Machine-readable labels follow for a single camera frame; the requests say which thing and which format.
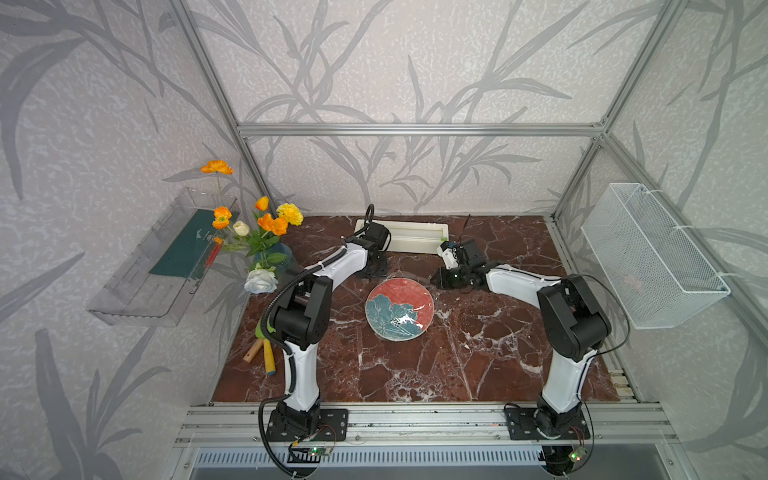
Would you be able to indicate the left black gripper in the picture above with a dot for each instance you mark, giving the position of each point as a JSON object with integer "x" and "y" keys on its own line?
{"x": 384, "y": 267}

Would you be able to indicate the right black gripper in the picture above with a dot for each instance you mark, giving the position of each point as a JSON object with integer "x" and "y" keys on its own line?
{"x": 439, "y": 284}

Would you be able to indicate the red plate with teal flower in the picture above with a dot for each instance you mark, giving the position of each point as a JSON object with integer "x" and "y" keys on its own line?
{"x": 399, "y": 309}

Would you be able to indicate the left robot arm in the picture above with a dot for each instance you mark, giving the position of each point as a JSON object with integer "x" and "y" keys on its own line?
{"x": 298, "y": 316}

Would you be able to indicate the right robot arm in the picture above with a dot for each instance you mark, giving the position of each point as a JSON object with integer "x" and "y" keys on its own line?
{"x": 574, "y": 321}

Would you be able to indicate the blue glass vase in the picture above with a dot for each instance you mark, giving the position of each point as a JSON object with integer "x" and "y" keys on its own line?
{"x": 277, "y": 259}

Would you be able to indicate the artificial flower bouquet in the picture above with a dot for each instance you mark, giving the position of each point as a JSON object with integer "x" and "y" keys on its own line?
{"x": 269, "y": 229}

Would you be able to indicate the red pen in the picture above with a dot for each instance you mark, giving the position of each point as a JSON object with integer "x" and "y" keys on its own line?
{"x": 218, "y": 242}

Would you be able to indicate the green yellow spatula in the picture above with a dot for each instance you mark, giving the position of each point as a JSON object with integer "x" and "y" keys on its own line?
{"x": 267, "y": 350}

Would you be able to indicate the green book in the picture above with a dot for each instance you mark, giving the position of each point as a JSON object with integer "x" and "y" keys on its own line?
{"x": 187, "y": 253}

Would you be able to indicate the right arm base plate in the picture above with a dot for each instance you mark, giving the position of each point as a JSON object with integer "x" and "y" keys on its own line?
{"x": 542, "y": 423}

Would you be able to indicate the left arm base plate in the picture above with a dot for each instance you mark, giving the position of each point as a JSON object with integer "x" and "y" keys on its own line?
{"x": 317, "y": 424}

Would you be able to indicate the white wire mesh basket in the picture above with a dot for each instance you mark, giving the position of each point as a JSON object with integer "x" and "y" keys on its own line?
{"x": 657, "y": 272}

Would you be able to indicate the clear acrylic wall shelf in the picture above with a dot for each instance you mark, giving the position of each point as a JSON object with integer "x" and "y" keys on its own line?
{"x": 156, "y": 284}

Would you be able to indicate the aluminium frame rail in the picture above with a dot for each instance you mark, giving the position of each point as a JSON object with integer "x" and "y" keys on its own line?
{"x": 421, "y": 424}

